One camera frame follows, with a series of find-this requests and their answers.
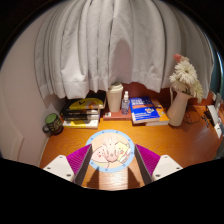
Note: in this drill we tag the white ceramic jug vase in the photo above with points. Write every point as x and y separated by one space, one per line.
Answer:
178 110

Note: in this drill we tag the round cartoon-print mouse pad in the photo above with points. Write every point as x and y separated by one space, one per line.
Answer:
96 156

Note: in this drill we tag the flat reddish-brown book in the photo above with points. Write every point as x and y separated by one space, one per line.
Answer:
116 116

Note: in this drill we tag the cream lidded tumbler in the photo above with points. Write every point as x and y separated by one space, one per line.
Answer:
114 96

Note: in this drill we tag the pink computer mouse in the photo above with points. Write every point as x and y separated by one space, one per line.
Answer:
110 148

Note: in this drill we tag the clear spray bottle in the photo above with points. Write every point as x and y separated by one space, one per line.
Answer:
125 104

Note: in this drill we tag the stack of yellow-black books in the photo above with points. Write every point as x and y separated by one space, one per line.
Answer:
81 111

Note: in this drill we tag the blue book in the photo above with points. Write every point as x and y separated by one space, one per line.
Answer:
143 108

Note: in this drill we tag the white flower bouquet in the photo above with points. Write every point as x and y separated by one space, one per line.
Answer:
186 75

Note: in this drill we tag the window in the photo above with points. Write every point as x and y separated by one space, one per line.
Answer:
218 73

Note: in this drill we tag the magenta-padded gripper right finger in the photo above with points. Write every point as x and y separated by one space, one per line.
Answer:
166 165

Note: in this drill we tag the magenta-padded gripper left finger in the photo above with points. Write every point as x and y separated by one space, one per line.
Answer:
58 166

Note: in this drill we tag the white pleated curtain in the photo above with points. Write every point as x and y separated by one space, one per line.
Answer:
110 43

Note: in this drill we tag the dark green mug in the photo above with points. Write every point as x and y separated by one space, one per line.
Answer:
53 124

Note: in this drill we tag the silver laptop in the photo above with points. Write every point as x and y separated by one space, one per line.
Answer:
212 115

